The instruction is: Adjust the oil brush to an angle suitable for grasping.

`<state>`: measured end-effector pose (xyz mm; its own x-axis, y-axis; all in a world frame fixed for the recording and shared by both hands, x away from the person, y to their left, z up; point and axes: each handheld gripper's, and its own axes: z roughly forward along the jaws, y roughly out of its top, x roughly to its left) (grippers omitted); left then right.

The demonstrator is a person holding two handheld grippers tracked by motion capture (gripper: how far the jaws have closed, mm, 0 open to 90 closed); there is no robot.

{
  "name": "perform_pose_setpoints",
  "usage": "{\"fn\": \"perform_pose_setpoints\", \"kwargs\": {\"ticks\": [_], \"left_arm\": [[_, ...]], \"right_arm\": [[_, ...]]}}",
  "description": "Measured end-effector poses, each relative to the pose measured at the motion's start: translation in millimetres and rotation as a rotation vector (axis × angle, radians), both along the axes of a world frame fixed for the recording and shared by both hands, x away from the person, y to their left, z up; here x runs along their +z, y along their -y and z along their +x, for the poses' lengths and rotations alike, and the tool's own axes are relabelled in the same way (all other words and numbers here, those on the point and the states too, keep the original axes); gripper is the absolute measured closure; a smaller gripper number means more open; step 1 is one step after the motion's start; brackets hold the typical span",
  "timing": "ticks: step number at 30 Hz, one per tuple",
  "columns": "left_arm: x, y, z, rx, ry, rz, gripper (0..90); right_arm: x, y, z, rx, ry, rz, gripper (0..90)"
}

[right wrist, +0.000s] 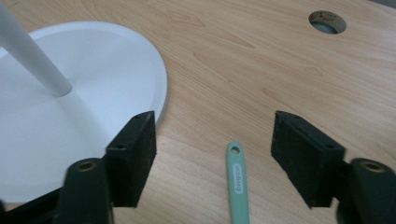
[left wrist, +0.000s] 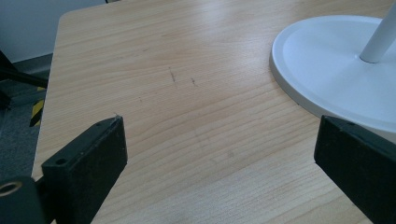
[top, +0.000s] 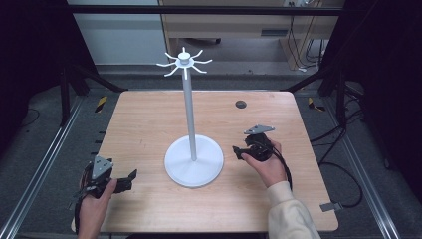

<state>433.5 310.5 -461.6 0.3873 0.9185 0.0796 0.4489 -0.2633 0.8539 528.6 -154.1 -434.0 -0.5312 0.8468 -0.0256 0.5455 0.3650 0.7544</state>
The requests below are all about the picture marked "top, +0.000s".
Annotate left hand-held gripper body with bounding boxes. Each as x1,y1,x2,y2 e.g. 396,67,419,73
79,154,117,200

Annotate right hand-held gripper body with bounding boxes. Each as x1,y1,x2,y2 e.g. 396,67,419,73
243,124,277,163

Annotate person's right hand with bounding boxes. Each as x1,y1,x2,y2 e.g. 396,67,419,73
241,138,289,189

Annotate person's left hand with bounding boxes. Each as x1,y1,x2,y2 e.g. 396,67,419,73
78,178,118,231

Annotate yellow black tape strip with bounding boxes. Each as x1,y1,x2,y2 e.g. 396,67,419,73
307,97,326,113
95,96,108,114

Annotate white hook stand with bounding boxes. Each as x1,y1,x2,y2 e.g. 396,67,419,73
155,46,225,189

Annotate black metal stand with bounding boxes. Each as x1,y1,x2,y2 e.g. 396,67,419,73
59,62,129,127
284,62,350,127

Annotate light wooden desk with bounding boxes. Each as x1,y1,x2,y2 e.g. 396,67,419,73
158,0,346,72

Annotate white cabinet panel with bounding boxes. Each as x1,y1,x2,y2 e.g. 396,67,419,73
67,0,169,66

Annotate black curtain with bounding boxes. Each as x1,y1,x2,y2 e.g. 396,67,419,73
316,0,422,193
0,0,100,157

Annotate black horizontal bar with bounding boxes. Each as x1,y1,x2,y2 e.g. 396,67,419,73
66,4,346,17

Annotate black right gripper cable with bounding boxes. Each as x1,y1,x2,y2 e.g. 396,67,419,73
270,140,294,192

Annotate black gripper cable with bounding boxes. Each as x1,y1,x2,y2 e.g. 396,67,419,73
73,190,84,235
270,140,294,192

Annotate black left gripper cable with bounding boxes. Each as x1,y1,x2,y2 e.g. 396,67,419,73
73,190,84,235

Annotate aluminium floor rail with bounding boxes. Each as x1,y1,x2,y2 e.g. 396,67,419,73
0,96,86,239
321,97,403,239

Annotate black floor cable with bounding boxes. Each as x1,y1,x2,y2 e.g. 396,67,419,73
310,109,364,209

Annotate grey metal bracket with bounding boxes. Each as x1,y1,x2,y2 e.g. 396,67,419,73
319,201,343,213

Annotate black hanging cables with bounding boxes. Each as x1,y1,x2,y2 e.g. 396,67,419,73
286,0,327,73

